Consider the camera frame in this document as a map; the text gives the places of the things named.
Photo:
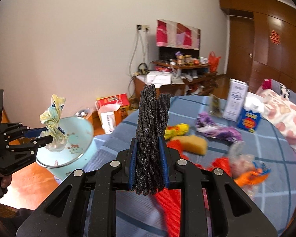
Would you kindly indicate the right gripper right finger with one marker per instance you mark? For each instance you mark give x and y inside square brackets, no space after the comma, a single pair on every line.
[163,160]

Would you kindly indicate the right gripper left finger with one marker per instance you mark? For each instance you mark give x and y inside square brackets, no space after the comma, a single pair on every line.
[132,163]

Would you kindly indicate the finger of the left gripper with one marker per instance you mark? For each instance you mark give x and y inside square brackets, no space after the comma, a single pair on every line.
[41,142]
[35,132]

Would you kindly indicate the pale yellow wrapper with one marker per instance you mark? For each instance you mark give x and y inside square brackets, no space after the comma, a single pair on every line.
[51,118]

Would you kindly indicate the yellow printed plastic bag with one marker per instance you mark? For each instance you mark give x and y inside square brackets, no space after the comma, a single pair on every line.
[176,130]

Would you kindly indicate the black plastic bag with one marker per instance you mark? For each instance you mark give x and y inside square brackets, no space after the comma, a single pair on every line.
[151,126]

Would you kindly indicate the purple plastic wrapper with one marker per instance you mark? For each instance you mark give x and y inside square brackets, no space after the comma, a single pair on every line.
[207,127]

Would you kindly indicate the clear and orange snack bag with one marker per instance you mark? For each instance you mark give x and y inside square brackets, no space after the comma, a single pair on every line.
[245,171]

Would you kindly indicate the yellow sponge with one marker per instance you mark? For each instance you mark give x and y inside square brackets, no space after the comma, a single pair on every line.
[190,143]

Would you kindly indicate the light blue enamel basin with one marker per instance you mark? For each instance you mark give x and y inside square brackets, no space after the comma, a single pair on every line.
[79,149]

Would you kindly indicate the red cardboard box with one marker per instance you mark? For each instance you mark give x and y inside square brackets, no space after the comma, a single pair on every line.
[122,98]

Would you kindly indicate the clear bag of wrappers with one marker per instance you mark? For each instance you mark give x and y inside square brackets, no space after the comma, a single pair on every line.
[84,113]

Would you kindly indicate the white paper shopping bag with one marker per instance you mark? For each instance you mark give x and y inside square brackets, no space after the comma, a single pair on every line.
[110,115]

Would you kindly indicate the dark flat snack packet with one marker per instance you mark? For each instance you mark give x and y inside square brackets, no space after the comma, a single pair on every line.
[214,106]

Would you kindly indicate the white flat box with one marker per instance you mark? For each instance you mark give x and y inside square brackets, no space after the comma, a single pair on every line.
[156,77]

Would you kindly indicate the wooden TV cabinet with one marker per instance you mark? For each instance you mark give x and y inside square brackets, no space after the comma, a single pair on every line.
[192,79]

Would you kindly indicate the blue plaid bed sheet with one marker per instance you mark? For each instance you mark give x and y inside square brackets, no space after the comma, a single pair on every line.
[138,215]

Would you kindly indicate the blue small drink carton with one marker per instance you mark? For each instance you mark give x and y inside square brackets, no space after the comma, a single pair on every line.
[248,120]

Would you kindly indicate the white tall milk carton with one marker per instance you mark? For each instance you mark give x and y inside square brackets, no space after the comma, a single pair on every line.
[235,100]

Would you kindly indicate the glass jar with gold lid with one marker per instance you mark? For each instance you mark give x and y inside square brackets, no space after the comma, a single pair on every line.
[180,60]

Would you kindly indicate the white mug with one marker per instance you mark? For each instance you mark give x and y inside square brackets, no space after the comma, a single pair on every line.
[203,60]

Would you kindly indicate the orange plastic bag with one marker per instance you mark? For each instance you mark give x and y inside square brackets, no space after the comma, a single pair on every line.
[213,61]

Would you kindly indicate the television with patchwork cover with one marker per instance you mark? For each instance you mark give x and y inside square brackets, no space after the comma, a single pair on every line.
[174,39]

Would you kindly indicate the pink heart pattern quilt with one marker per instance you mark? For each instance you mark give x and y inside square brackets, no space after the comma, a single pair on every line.
[281,113]

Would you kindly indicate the black white spotted pillow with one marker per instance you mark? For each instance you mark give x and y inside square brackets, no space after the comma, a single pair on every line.
[280,89]

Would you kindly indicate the brown wooden door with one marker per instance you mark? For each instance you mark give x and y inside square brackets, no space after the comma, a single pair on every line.
[242,33]

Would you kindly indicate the wooden wardrobe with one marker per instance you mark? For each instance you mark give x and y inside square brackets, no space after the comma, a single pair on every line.
[274,47]

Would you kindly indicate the red double happiness decal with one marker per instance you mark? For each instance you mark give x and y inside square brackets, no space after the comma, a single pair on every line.
[274,37]

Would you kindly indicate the wall power socket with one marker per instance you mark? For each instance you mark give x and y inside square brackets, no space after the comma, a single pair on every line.
[144,28]

